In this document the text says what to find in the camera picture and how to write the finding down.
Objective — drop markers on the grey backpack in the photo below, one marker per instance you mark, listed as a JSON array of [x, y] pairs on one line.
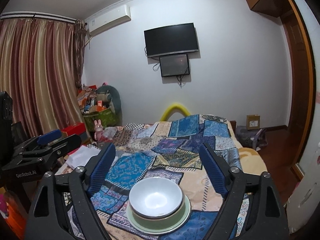
[[247, 136]]

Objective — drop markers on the wooden door frame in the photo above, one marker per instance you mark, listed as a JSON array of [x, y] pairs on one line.
[[297, 80]]

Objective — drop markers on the mint green plate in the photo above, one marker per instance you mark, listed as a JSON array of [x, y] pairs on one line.
[[160, 231]]

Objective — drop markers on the striped pink curtain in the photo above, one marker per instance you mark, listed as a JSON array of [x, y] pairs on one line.
[[42, 75]]

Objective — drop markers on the grey plush toy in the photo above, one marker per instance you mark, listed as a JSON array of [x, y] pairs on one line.
[[115, 97]]

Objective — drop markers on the white folded cloth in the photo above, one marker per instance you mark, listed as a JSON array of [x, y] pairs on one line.
[[81, 156]]

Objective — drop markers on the green bowl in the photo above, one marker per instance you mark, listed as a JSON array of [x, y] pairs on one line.
[[160, 222]]

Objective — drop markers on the yellow foam arch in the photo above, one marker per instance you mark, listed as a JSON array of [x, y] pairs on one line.
[[175, 106]]

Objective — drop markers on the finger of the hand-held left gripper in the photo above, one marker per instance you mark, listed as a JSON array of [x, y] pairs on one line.
[[50, 136], [67, 145]]

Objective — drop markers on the wooden bed frame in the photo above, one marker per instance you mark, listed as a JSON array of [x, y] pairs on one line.
[[233, 125]]

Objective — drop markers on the white wardrobe with pink hearts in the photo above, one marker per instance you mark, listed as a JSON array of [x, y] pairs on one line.
[[315, 55]]

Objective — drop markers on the patchwork bedspread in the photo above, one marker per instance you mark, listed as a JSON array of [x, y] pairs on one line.
[[180, 140]]

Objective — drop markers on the small black monitor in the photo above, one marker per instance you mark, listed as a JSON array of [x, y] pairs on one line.
[[174, 65]]

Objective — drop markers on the pink bunny toy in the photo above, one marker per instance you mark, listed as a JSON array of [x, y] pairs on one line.
[[98, 130]]

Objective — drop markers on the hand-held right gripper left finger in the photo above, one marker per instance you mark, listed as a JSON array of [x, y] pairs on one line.
[[101, 170]]

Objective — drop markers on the pile of assorted clutter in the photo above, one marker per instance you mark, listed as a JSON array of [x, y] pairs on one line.
[[86, 97]]

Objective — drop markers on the black wall television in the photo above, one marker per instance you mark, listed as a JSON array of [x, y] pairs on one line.
[[171, 39]]

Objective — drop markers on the white air conditioner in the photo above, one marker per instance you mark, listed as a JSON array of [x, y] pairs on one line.
[[110, 20]]

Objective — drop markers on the cardboard box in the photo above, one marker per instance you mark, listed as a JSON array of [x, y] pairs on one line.
[[253, 122]]

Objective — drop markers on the white curtain rod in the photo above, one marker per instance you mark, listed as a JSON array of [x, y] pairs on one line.
[[37, 17]]

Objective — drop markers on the green storage box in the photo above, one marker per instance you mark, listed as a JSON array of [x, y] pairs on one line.
[[105, 118]]

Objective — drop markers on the red box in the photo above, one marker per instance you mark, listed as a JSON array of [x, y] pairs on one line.
[[73, 129]]

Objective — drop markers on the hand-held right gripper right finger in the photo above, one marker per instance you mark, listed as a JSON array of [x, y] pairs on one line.
[[213, 170]]

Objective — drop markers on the white bowl with dark spots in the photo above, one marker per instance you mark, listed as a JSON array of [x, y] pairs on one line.
[[155, 195]]

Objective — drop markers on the beige fleece blanket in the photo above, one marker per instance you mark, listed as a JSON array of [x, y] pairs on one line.
[[252, 160]]

